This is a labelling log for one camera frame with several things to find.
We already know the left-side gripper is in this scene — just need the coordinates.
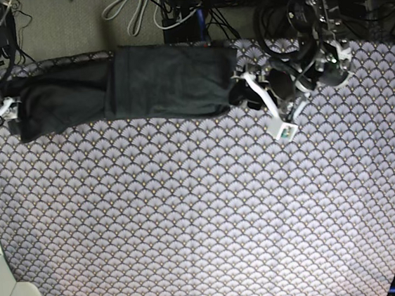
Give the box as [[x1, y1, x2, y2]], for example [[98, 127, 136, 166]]
[[233, 60, 317, 142]]

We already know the dark grey T-shirt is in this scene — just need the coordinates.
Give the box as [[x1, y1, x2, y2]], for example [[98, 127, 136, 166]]
[[4, 45, 237, 143]]

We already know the fan-patterned tablecloth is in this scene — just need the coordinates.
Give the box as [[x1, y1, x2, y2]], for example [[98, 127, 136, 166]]
[[0, 41, 395, 296]]

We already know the grey looped cable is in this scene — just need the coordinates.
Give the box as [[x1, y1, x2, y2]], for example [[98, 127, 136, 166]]
[[100, 0, 153, 40]]

